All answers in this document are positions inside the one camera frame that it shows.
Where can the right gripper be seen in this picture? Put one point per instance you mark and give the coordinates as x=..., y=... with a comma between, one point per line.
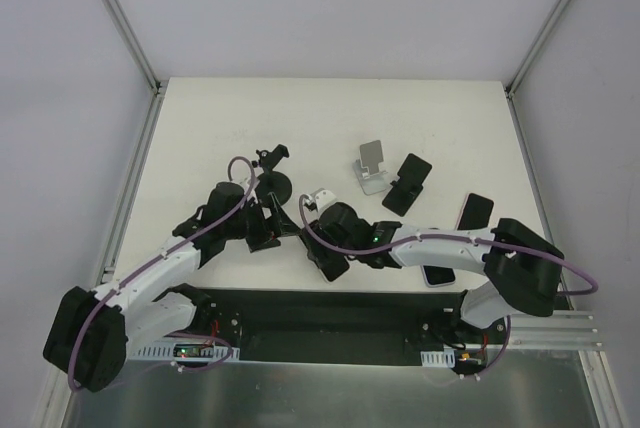
x=323, y=258

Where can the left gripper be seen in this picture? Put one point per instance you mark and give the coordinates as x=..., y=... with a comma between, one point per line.
x=261, y=230

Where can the black clamp phone stand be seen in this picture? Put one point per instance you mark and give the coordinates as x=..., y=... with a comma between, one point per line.
x=274, y=175

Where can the cream case phone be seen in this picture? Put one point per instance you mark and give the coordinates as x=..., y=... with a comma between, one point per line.
x=333, y=269

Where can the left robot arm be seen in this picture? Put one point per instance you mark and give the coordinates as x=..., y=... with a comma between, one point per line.
x=94, y=331

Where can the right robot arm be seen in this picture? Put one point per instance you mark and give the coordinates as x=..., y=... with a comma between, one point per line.
x=522, y=269

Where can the silver folding phone stand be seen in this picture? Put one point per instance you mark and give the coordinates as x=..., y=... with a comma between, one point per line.
x=369, y=170

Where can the black folding phone stand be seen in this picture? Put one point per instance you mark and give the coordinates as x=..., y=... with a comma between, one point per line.
x=408, y=185

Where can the lilac case phone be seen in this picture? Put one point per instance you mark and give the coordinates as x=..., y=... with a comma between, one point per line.
x=438, y=276

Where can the pink case phone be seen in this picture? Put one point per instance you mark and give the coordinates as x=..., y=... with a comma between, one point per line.
x=476, y=212

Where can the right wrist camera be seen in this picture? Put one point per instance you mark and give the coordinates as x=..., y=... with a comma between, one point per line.
x=320, y=200

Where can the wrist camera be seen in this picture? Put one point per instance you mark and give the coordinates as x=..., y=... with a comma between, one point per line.
x=246, y=182
x=320, y=200

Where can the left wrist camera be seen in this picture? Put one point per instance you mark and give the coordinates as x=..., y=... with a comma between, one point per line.
x=246, y=182

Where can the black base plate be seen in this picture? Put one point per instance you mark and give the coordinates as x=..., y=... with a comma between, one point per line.
x=340, y=328

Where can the left aluminium frame post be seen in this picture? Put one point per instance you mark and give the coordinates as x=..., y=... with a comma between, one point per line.
x=127, y=34

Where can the aluminium frame post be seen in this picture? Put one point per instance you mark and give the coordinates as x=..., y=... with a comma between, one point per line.
x=549, y=25
x=127, y=34

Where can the right aluminium frame post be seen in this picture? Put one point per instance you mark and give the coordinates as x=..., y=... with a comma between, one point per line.
x=549, y=25

